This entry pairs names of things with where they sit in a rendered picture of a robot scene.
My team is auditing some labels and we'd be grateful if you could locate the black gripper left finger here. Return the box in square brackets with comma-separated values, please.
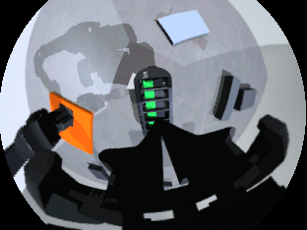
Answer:
[98, 119, 164, 183]

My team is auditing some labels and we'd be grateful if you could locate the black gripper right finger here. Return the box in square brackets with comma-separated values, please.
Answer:
[158, 119, 236, 186]

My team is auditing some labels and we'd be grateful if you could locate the dark grey switch panel with green rocker switches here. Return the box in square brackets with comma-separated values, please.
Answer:
[133, 67, 173, 135]

